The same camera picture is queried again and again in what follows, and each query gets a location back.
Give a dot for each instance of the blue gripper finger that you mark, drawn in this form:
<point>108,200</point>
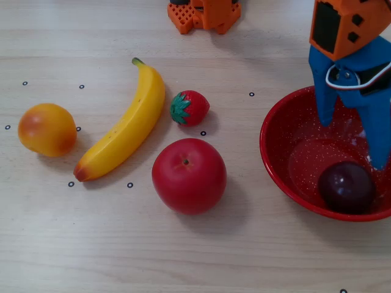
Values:
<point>325,103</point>
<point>378,128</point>

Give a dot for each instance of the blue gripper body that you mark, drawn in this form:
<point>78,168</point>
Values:
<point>326,80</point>

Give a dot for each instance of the dark purple plum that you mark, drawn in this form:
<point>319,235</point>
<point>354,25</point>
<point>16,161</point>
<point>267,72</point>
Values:
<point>346,189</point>

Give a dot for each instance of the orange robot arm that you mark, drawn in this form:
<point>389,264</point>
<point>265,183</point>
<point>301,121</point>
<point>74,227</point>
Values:
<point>360,18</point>

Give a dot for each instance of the red speckled bowl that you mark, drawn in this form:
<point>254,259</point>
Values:
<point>281,137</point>

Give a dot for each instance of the red strawberry with green leaves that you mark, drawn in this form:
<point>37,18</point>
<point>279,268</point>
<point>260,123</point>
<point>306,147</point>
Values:
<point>195,108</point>

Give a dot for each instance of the red apple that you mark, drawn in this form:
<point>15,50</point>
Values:
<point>189,180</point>

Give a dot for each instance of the yellow banana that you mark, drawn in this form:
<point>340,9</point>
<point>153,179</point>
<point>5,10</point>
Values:
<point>131,128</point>

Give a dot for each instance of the orange yellow peach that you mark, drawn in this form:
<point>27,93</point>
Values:
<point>46,129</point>

